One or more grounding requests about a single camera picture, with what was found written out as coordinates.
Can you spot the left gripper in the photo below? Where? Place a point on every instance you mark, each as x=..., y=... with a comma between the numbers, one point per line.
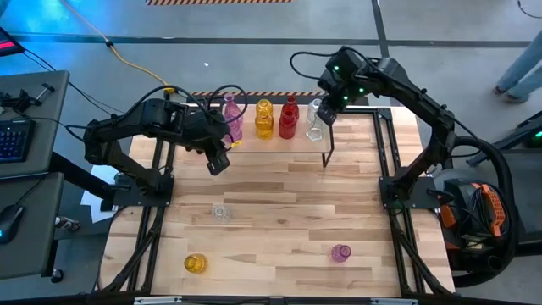
x=201, y=129

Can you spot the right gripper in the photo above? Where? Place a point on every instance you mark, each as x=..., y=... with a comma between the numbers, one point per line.
x=345, y=82

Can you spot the clear bell glass vase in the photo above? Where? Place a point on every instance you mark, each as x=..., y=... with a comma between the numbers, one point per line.
x=314, y=132

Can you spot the clear squat glass vase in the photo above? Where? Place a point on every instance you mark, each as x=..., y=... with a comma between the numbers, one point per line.
x=221, y=214

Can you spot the pink teardrop glass vase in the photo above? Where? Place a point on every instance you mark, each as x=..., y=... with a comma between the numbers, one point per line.
x=230, y=111

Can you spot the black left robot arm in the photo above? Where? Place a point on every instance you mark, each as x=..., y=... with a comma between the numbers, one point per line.
x=127, y=127

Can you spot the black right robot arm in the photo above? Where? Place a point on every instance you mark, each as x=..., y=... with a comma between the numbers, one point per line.
x=423, y=110

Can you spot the yellow label tag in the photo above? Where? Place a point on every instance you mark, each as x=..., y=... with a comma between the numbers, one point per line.
x=236, y=144

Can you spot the hazard-striped black mat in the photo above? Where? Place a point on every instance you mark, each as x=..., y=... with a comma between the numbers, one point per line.
x=275, y=93

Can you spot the white paper sheet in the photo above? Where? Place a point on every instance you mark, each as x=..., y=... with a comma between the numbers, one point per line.
x=95, y=203

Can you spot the grey desk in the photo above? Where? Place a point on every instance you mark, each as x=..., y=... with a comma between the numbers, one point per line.
x=51, y=127
x=29, y=237

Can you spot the orange and black device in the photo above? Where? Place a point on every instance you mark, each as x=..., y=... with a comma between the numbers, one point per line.
x=493, y=207

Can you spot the black stand with green light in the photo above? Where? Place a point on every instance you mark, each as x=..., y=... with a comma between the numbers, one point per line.
x=516, y=135

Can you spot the black caster wheel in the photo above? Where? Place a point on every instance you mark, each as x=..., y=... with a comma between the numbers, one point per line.
x=57, y=275

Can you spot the person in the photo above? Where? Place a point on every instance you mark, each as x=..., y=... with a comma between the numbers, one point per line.
x=523, y=70

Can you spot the black desk clamp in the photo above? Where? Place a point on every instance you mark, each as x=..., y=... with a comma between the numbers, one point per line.
x=23, y=101

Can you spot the black keyboard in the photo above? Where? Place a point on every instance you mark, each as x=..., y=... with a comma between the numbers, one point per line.
x=14, y=140

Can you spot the black computer mouse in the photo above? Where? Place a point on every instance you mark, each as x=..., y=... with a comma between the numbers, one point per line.
x=9, y=222

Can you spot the monitor with red screen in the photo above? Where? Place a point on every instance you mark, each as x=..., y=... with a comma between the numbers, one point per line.
x=8, y=42

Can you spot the wooden shelf black frame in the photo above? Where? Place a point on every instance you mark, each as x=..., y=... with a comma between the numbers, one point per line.
x=262, y=146

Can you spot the black aluminium table frame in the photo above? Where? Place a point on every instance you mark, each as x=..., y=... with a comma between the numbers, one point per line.
x=383, y=127

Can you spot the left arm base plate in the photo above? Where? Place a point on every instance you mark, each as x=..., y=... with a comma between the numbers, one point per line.
x=165, y=199

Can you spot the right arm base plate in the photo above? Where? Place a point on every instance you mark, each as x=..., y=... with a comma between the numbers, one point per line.
x=429, y=192

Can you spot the silver metal bracket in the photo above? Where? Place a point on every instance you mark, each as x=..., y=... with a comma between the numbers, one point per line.
x=158, y=300
x=394, y=301

